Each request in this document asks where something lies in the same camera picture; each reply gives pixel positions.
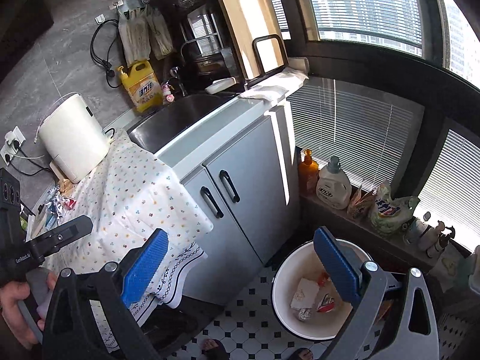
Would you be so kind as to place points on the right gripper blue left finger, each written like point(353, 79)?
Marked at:
point(139, 266)

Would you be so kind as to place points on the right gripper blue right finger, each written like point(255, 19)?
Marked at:
point(341, 263)

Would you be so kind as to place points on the silver foil wrapper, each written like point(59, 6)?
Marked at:
point(57, 205)

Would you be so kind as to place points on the brown paper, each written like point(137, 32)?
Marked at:
point(66, 187)

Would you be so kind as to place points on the white round trash bin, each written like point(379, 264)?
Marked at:
point(304, 298)

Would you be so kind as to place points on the person's left hand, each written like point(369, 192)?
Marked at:
point(11, 294)

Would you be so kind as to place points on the green white refill pouch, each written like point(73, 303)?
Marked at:
point(387, 215)

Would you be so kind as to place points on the floral white tablecloth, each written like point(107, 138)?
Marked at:
point(127, 196)

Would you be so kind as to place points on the white laundry detergent bottle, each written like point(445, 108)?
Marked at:
point(333, 186)

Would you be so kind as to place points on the grey cabinet left door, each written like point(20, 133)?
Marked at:
point(231, 262)

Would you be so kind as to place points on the grey cabinet door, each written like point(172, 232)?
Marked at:
point(231, 262)
point(255, 175)

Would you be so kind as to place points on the orange pump bottle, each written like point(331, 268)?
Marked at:
point(308, 171)

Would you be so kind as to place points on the grey cabinet right door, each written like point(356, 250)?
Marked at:
point(255, 175)

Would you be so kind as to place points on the stainless steel sink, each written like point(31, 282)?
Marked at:
point(154, 131)

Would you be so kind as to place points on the pink small faucet bottle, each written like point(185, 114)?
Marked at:
point(167, 92)

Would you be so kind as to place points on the yellow dish soap jug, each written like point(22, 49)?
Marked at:
point(142, 86)

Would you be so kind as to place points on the white folded rag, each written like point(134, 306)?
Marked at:
point(277, 87)

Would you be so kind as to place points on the white soap dish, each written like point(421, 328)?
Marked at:
point(221, 85)

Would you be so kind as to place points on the hanging cloth bags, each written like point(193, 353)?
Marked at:
point(144, 31)

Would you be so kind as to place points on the black dish rack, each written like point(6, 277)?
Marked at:
point(208, 52)

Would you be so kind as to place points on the wooden cutting board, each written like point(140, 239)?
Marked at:
point(256, 36)

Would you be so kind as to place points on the white wall power socket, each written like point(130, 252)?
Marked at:
point(12, 144)

